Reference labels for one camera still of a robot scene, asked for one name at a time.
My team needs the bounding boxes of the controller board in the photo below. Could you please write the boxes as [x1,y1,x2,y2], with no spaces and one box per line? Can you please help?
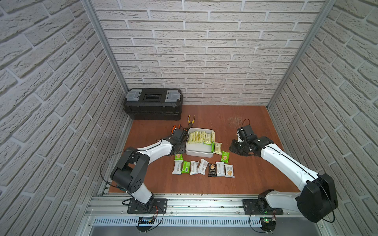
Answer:
[260,217,276,233]
[136,216,157,233]

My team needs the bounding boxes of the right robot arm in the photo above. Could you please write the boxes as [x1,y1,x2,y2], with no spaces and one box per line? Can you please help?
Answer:
[229,125,338,223]

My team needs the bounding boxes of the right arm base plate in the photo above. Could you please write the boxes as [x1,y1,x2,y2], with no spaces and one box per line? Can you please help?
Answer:
[242,199,284,215]

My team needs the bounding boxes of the left controller board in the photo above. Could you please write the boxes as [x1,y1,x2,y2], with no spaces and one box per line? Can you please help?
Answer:
[136,216,157,233]

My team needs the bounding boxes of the orange handled groove pliers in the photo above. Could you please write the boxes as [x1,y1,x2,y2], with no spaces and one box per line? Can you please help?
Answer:
[172,124,181,131]

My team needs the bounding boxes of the right controller board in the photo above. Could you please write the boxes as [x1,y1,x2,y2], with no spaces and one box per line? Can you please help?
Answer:
[260,217,276,233]

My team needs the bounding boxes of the yellow handled small pliers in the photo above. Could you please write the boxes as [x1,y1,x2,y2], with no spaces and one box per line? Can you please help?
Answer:
[188,115,195,128]

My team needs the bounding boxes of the pale yellow cookie packet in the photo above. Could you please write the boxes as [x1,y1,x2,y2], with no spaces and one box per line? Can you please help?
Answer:
[188,130,212,145]
[213,142,222,155]

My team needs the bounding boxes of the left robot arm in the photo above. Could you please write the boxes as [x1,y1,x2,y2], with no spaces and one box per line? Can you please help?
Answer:
[110,128,189,206]

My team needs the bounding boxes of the grey storage box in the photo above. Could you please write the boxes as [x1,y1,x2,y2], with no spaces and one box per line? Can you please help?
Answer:
[185,128,214,158]

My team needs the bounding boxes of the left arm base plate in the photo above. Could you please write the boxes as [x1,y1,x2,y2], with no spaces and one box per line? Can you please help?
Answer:
[123,198,168,215]

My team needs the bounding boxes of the left aluminium frame post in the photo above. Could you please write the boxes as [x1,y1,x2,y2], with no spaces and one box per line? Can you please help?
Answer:
[82,0,129,94]

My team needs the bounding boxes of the aluminium front rail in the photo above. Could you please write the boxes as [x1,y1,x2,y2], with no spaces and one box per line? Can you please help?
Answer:
[85,193,328,219]

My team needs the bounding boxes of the aluminium frame post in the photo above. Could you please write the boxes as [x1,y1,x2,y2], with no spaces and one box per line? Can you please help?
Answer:
[82,0,129,94]
[266,0,336,112]

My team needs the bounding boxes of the black cookie packet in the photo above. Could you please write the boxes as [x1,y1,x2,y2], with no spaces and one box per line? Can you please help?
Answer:
[208,163,217,178]

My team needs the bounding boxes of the black toolbox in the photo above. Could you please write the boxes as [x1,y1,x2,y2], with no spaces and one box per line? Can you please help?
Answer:
[123,88,184,121]

